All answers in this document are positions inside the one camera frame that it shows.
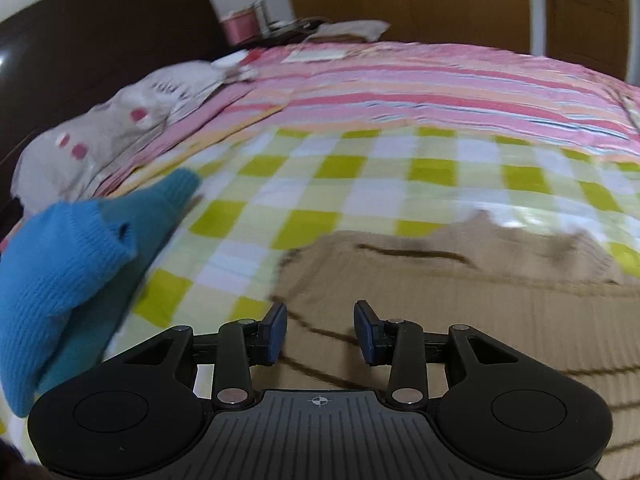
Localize beige striped knit sweater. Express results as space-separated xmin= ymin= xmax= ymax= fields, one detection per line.
xmin=254 ymin=212 xmax=639 ymax=479

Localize green white checkered sheet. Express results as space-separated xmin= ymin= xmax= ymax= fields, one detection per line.
xmin=0 ymin=127 xmax=640 ymax=461

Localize blue knit garment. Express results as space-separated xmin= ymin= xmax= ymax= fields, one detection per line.
xmin=1 ymin=168 xmax=201 ymax=417

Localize grey pillow with pink squares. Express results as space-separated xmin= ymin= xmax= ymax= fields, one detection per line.
xmin=11 ymin=61 xmax=250 ymax=217

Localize pink striped bed cover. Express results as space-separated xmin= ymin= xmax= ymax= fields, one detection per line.
xmin=98 ymin=42 xmax=639 ymax=196

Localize grey folded cloth on nightstand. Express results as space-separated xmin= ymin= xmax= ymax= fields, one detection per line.
xmin=305 ymin=20 xmax=390 ymax=44

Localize pink container on nightstand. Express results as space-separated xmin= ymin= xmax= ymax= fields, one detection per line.
xmin=221 ymin=6 xmax=262 ymax=46

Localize dark wooden headboard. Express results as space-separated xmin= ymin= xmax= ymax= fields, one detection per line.
xmin=0 ymin=0 xmax=230 ymax=234

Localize brown wooden door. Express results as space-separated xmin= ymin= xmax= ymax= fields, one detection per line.
xmin=546 ymin=0 xmax=629 ymax=80

